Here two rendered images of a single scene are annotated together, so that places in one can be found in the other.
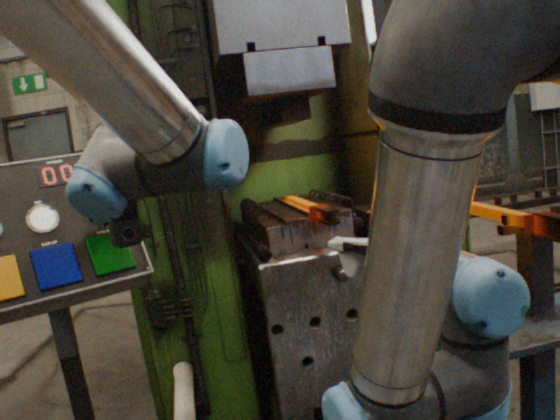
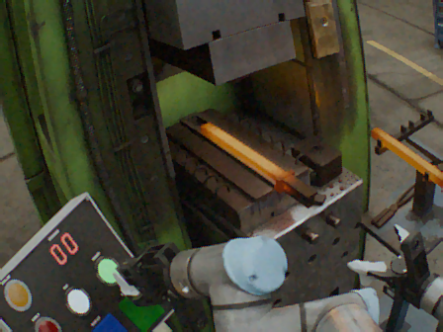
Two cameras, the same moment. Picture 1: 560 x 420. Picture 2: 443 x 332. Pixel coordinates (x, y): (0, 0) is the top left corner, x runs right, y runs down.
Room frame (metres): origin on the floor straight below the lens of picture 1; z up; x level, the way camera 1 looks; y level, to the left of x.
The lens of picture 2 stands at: (0.21, 0.31, 1.68)
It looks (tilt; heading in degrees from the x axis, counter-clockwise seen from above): 33 degrees down; 343
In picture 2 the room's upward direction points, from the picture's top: 10 degrees counter-clockwise
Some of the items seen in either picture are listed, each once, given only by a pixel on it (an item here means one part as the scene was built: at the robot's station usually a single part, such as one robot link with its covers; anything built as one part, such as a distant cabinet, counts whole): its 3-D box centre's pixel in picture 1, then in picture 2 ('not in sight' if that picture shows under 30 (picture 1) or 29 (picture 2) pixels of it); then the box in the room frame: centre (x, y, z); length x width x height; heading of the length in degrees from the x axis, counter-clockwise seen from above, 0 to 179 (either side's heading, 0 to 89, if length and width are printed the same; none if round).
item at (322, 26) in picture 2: not in sight; (322, 27); (1.26, -0.36, 1.27); 0.09 x 0.02 x 0.17; 100
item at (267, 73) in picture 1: (272, 83); (201, 32); (1.29, -0.04, 1.32); 0.42 x 0.20 x 0.10; 10
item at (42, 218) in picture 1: (42, 218); (78, 301); (0.84, 0.42, 1.09); 0.05 x 0.03 x 0.04; 100
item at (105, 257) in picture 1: (110, 254); (139, 308); (0.86, 0.31, 1.01); 0.07 x 0.05 x 0.07; 125
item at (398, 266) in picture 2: not in sight; (410, 280); (0.65, -0.17, 0.97); 0.12 x 0.08 x 0.09; 10
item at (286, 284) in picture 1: (320, 308); (252, 231); (1.31, -0.09, 0.69); 0.56 x 0.38 x 0.45; 10
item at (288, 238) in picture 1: (290, 219); (223, 161); (1.29, -0.04, 0.96); 0.42 x 0.20 x 0.09; 10
